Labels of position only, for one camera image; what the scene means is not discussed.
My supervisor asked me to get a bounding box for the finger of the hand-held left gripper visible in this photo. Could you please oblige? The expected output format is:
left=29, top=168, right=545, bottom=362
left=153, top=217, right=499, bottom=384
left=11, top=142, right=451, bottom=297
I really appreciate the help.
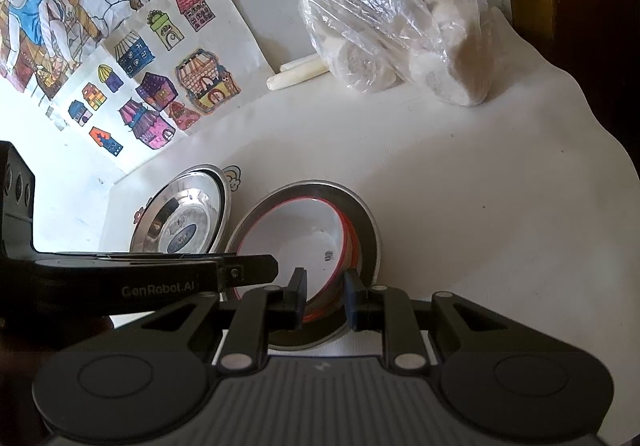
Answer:
left=215, top=253, right=280, bottom=300

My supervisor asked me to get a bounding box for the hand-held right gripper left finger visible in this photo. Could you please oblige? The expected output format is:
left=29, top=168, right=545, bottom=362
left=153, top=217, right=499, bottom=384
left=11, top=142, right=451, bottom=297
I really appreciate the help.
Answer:
left=142, top=267, right=308, bottom=372

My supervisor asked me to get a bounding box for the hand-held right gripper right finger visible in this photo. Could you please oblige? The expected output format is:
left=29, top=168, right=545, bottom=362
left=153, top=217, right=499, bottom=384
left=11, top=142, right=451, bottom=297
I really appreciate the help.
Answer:
left=342, top=268, right=502, bottom=372

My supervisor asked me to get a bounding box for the white bowl with red rim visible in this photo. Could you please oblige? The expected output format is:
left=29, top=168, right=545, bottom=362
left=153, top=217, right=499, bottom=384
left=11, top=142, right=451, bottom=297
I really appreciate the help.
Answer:
left=280, top=198, right=364, bottom=323
left=234, top=196, right=352, bottom=322

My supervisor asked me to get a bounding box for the stainless steel bowl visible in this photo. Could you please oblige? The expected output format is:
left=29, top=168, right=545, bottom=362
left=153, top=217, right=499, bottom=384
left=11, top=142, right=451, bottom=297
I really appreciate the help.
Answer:
left=224, top=180, right=384, bottom=353

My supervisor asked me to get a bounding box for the large stainless steel plate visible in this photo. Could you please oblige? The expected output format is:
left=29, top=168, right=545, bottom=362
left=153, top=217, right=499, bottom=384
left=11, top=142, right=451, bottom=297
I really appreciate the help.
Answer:
left=129, top=171, right=227, bottom=258

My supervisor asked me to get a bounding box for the cream table cloth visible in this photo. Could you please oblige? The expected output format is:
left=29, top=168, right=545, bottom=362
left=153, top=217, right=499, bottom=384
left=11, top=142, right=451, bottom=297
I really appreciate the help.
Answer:
left=97, top=0, right=632, bottom=362

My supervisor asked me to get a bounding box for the white stick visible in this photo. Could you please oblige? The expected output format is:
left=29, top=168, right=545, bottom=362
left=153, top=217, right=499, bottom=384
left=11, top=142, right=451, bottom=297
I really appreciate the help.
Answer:
left=279, top=55, right=321, bottom=73
left=266, top=58, right=329, bottom=91

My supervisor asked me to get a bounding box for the coloured houses drawing paper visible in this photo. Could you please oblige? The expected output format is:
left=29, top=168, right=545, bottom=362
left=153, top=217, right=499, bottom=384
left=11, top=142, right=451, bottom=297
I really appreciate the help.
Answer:
left=47, top=0, right=269, bottom=174

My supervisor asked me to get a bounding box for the clear plastic bag of dough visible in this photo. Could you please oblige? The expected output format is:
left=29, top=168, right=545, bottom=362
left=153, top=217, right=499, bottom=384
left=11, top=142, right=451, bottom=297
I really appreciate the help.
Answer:
left=299, top=0, right=494, bottom=107

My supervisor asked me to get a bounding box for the coloured figures drawing paper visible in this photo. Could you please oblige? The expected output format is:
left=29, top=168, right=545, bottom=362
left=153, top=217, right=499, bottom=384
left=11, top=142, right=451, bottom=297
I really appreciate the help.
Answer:
left=0, top=0, right=189, bottom=99

